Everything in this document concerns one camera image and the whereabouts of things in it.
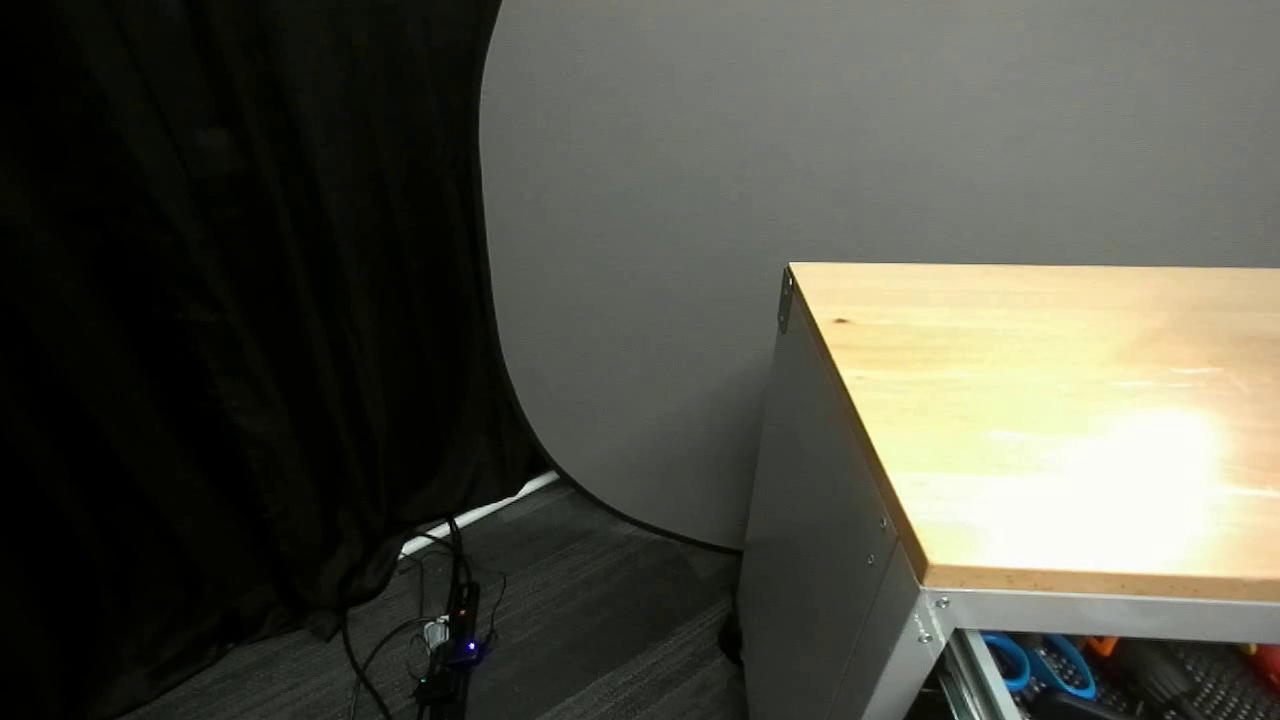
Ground blue handled scissors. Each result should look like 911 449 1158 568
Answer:
979 633 1103 710

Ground grey rounded partition panel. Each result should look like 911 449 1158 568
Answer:
477 0 1280 554

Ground black power strip blue light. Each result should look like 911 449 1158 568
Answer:
413 572 492 720

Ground white floor strip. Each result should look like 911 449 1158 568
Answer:
396 468 566 559

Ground grey tool cabinet wood top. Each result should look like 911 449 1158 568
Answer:
738 261 1280 720

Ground grey metal tool drawer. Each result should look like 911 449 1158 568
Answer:
932 625 1280 720

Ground black curtain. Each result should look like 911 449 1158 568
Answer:
0 0 558 720

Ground black cable bundle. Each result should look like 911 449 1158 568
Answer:
338 512 513 720

